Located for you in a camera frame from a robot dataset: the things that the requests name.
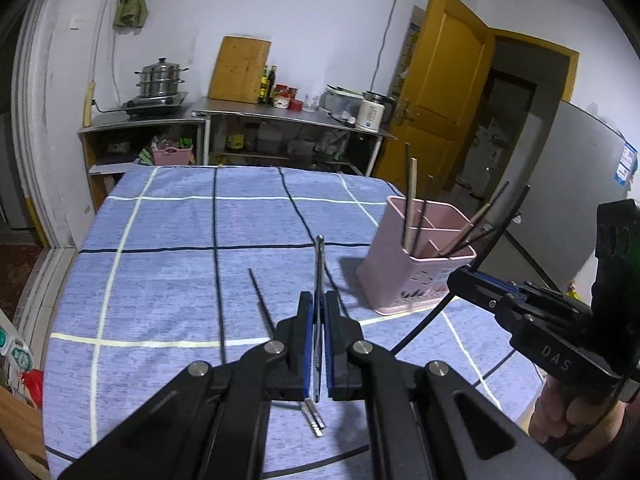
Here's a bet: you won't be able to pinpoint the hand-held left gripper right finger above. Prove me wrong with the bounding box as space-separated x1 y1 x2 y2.
322 291 576 480

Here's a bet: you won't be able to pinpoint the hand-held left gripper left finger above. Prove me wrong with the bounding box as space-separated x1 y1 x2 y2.
57 290 316 480

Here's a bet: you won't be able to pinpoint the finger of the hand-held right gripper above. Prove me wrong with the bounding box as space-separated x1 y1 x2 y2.
472 270 531 297
446 269 508 323

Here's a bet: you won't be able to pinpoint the thin black chopstick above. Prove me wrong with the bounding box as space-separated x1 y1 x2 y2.
248 267 277 340

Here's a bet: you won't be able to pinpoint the long black chopstick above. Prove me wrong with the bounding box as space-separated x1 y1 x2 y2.
392 185 532 356

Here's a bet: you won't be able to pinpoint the silver metal chopstick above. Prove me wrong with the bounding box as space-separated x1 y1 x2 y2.
312 234 327 405

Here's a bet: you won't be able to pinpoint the chopsticks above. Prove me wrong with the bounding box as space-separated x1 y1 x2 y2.
437 180 512 258

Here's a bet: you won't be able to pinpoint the pink plastic utensil holder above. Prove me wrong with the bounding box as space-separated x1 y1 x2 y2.
360 196 478 317

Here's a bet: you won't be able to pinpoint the person's right hand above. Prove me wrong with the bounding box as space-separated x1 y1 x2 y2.
529 372 628 461

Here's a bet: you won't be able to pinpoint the grey refrigerator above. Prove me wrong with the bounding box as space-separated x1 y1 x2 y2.
480 99 640 306

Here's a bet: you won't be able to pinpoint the blue plaid blanket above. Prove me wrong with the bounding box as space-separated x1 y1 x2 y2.
42 165 546 478

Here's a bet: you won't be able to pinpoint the blue white sticker label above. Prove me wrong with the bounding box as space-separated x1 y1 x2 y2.
612 140 640 188

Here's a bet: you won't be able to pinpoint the white electric kettle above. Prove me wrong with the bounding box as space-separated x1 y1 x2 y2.
355 91 397 133

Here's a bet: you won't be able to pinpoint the yellow wooden door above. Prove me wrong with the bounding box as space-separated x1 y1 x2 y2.
372 0 496 196

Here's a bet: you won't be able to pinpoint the pink basket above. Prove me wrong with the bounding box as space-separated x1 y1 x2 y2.
151 144 194 167

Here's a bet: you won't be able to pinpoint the clear food container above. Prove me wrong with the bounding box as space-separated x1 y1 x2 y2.
320 85 366 116

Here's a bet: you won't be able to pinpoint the steel kitchen table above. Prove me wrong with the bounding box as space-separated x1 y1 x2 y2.
191 96 399 177

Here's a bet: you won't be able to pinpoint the red plastic bag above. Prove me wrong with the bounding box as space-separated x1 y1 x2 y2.
20 367 46 408

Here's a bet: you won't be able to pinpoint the induction cooktop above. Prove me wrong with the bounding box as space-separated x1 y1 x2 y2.
122 91 190 120

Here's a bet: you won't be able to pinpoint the wooden cutting board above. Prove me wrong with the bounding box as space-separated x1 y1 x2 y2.
207 35 273 106

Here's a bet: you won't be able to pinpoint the white green packets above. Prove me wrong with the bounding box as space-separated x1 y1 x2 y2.
0 310 36 386

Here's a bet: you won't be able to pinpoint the wooden cabinet with steel top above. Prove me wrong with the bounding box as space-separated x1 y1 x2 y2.
76 110 208 213

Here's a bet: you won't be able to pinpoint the steel steamer pot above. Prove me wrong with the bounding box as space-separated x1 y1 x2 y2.
135 57 190 98

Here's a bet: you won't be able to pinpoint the wooden rolling pin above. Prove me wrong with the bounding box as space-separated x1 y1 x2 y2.
82 80 97 128

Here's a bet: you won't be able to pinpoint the yellow door frame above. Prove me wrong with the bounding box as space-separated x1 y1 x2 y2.
487 27 581 201

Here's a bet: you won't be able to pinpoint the white wall pipe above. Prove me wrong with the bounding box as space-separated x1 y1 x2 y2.
367 0 408 93

